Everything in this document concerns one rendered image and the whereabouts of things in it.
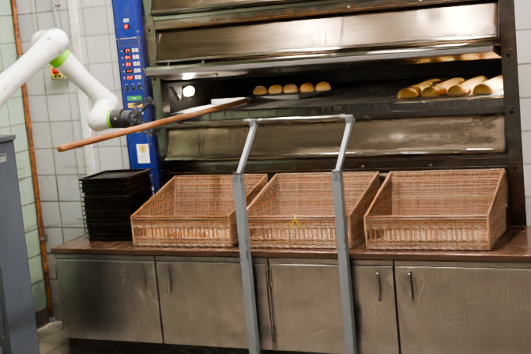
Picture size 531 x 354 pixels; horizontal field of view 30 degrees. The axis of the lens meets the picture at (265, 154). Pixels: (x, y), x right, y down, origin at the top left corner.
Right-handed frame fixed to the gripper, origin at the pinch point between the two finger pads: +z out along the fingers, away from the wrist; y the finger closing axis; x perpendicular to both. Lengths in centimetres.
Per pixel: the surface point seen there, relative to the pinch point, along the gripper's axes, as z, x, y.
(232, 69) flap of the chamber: 24.5, -32.3, -20.6
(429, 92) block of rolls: 117, -56, -3
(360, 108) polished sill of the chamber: 85, -44, 3
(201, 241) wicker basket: 13, -7, 61
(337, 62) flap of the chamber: 80, -28, -20
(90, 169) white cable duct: -75, -58, 26
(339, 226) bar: 87, 11, 54
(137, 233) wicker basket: -23, -10, 57
